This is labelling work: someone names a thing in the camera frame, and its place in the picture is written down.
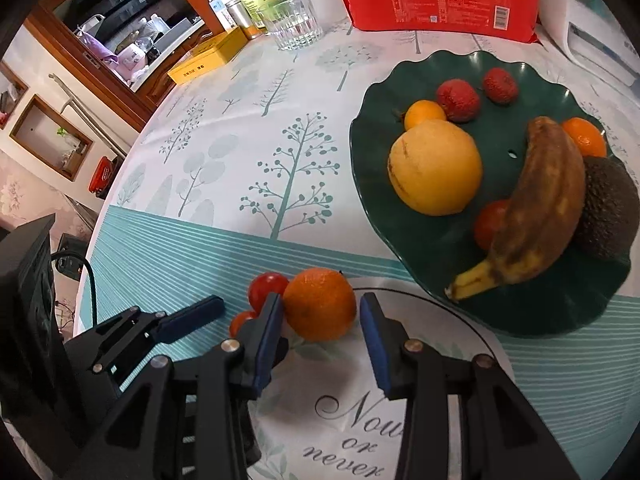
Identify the wooden kitchen cabinet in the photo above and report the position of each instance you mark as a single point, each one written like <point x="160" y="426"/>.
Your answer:
<point x="122" y="50"/>

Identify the tree pattern tablecloth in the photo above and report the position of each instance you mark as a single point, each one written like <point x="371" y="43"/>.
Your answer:
<point x="248" y="170"/>

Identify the overripe brown banana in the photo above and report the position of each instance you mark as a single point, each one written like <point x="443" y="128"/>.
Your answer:
<point x="541" y="217"/>

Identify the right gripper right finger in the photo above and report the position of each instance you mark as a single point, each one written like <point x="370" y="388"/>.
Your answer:
<point x="501" y="434"/>

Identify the yellow tin box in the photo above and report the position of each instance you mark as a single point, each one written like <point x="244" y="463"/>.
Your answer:
<point x="208" y="56"/>

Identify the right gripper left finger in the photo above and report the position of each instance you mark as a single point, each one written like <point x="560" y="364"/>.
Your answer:
<point x="189" y="419"/>

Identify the dark avocado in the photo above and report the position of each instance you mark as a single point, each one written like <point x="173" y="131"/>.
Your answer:
<point x="610" y="217"/>

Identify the white countertop appliance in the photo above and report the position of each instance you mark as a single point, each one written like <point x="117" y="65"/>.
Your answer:
<point x="589" y="35"/>

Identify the cherry tomato top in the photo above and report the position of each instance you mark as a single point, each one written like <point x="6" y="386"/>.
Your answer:
<point x="488" y="222"/>

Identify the wooden wall niche frame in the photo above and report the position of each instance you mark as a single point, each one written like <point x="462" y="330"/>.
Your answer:
<point x="51" y="138"/>

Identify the large yellow orange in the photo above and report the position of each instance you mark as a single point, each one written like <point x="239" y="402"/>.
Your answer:
<point x="435" y="168"/>

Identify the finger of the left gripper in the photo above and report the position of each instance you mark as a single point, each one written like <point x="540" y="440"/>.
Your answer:
<point x="119" y="344"/>

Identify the red basket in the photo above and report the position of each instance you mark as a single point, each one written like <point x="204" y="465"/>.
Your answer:
<point x="103" y="176"/>

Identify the clear drinking glass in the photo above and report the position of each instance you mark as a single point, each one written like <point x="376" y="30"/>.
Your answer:
<point x="292" y="24"/>

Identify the small card box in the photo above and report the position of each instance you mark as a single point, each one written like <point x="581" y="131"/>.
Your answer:
<point x="219" y="7"/>

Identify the small orange tangerine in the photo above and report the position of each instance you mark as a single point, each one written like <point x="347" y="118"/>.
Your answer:
<point x="422" y="110"/>

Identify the cherry tomato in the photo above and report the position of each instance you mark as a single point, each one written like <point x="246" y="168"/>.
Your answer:
<point x="239" y="320"/>
<point x="488" y="222"/>
<point x="264" y="285"/>

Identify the small metal tin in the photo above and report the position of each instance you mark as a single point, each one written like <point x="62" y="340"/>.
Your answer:
<point x="242" y="19"/>

